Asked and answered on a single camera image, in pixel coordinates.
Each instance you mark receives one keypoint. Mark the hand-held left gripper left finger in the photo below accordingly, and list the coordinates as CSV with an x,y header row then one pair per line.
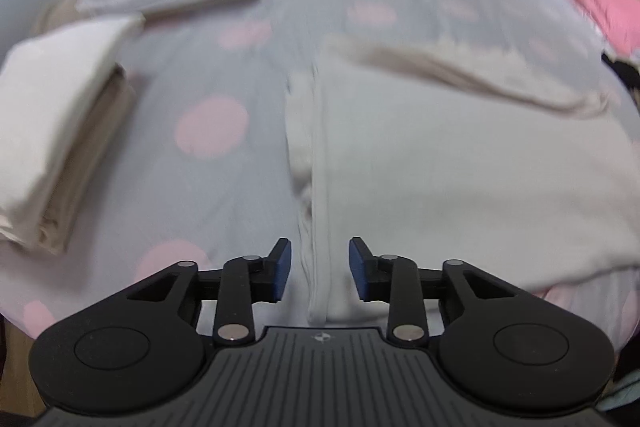
x,y
281,269

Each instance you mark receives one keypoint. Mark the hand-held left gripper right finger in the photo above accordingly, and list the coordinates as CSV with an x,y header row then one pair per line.
x,y
359,269

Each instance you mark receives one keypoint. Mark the white sweater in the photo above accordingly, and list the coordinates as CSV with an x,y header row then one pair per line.
x,y
450,182

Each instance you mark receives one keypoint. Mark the bed with polka dot sheet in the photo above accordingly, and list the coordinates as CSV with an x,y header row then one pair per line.
x,y
240,197

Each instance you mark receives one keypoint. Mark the tan folded cloth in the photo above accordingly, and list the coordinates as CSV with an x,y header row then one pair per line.
x,y
85,167

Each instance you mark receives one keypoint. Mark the large cream folded cloth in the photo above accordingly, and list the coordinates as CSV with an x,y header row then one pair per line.
x,y
50,107

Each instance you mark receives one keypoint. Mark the person's teal clothing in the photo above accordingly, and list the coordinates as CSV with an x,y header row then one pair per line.
x,y
620,392

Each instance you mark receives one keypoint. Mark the large black garment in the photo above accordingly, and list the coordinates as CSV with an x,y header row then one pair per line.
x,y
625,67

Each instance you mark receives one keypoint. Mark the beige folded garment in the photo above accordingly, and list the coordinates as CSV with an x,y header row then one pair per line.
x,y
60,9

